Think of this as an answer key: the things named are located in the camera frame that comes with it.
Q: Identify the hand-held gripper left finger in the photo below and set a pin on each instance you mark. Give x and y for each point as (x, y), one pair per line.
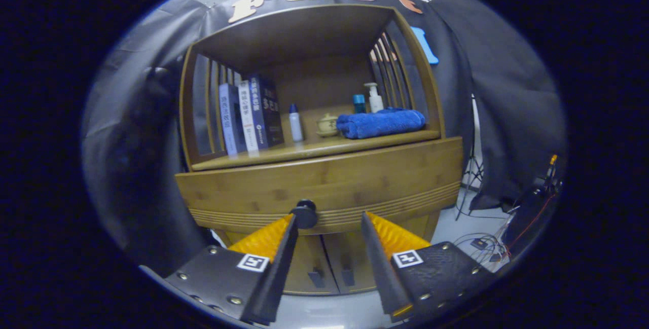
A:
(276, 273)

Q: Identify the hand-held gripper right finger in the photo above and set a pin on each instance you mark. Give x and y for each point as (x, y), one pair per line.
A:
(383, 268)

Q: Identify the wooden drawer with black knob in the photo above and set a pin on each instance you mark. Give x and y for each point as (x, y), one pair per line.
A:
(355, 177)

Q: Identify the wooden cabinet door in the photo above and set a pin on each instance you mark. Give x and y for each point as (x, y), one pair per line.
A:
(347, 253)
(309, 258)

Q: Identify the wooden countertop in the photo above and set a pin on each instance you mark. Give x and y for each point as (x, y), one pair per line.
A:
(304, 149)

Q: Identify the wooden cabinet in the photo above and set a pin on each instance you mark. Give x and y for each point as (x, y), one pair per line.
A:
(304, 30)

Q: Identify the black power adapter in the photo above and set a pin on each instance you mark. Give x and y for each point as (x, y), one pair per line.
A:
(478, 243)

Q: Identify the black light stand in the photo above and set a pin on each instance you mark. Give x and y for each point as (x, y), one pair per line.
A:
(474, 177)

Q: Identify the blue folded towel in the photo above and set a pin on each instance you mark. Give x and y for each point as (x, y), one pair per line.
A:
(380, 123)

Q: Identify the white bottle with blue cap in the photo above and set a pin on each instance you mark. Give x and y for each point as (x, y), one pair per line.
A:
(296, 126)

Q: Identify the beige lidded teacup with saucer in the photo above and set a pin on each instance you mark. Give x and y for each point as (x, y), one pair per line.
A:
(327, 126)

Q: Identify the black equipment case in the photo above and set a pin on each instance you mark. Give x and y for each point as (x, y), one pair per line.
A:
(527, 217)

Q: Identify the white spine book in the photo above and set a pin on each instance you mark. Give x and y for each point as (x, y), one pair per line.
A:
(247, 121)

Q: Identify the light blue book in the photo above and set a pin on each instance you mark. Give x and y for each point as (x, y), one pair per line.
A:
(228, 121)

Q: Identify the dark navy book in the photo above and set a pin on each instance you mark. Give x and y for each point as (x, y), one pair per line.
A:
(271, 111)

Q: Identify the white pump bottle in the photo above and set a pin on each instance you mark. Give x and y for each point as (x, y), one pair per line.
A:
(375, 102)

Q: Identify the teal bottle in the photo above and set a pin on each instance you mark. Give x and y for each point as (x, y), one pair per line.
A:
(359, 103)

